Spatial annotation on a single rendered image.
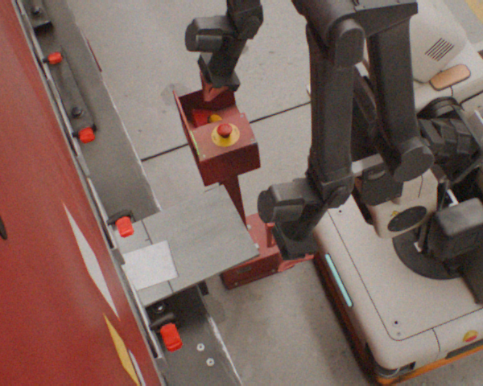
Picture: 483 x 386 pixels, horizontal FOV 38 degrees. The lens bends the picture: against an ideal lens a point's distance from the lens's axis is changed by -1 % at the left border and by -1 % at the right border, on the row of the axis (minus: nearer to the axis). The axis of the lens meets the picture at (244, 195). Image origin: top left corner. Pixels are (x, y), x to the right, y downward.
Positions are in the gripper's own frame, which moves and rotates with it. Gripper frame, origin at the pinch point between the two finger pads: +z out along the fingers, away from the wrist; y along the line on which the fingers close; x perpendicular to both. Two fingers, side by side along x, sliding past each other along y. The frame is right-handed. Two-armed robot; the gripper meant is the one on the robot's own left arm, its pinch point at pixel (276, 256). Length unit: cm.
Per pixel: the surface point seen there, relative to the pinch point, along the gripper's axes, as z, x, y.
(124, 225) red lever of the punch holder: -17.3, -35.3, 1.4
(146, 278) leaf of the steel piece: 10.9, -22.7, -4.9
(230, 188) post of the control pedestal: 43, 24, -49
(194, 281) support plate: 7.2, -14.9, -0.9
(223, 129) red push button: 15, 11, -47
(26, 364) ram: -79, -66, 49
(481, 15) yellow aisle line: 28, 165, -120
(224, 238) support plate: 3.3, -7.3, -7.4
